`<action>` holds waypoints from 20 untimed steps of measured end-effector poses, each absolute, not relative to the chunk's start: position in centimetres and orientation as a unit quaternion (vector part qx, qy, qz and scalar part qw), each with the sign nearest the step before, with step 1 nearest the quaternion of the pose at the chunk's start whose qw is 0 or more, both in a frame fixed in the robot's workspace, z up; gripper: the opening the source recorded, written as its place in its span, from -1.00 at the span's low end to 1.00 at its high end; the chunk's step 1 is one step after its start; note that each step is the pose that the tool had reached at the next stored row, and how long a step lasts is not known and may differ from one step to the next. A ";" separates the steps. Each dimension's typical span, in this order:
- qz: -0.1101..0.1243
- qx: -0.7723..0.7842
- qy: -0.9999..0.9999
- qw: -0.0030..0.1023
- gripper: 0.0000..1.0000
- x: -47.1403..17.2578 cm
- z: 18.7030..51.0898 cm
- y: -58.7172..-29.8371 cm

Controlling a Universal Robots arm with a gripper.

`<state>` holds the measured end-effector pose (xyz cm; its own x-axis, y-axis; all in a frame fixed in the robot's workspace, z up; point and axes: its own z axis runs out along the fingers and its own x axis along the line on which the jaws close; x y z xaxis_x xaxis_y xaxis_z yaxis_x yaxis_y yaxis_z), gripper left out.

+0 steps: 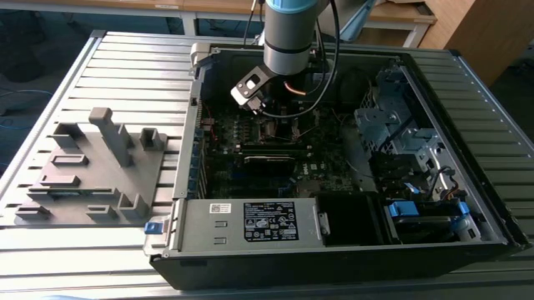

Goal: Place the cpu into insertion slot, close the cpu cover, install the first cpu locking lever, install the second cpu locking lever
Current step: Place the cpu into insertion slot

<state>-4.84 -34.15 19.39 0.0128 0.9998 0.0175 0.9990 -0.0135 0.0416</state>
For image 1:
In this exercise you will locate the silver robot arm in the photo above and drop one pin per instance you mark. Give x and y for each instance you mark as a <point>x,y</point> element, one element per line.
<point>287,47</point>

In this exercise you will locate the CPU socket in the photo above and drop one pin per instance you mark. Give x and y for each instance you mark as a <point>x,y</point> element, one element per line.
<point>263,131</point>

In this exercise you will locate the black graphics card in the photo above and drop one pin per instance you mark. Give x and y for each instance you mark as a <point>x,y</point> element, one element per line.
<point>268,168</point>

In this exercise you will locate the silver metal drive cage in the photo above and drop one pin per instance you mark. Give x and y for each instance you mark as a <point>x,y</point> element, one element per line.
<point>371,118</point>

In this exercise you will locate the green motherboard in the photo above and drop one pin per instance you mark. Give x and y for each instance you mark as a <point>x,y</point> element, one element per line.
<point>329,162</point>

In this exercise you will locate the grey slanted plate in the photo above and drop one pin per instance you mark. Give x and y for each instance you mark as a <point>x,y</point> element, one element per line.
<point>357,156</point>

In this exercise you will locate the small chipset heatsink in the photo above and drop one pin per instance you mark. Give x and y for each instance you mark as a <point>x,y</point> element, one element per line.
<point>308,186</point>

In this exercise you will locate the hard disk in blue carrier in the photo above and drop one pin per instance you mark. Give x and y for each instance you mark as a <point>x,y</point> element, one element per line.
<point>401,208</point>

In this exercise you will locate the grey power supply unit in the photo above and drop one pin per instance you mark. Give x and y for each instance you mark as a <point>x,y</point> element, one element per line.
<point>200,231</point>

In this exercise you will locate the wooden desk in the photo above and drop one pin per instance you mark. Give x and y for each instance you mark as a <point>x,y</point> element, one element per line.
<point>124,3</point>

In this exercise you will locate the grey parts rack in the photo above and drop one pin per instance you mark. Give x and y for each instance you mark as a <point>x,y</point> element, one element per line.
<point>104,175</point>

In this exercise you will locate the blue case latch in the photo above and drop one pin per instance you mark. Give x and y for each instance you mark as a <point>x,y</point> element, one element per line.
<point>152,228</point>

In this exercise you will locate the wooden cabinet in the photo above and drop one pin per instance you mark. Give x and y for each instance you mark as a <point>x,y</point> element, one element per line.
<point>479,31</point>

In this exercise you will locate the black PC case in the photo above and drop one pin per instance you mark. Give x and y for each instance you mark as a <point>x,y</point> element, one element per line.
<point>291,272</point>

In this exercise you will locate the green RAM stick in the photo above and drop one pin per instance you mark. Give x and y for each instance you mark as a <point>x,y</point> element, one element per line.
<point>66,194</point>

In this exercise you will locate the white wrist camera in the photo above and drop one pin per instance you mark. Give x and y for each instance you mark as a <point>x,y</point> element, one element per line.
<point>249,84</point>

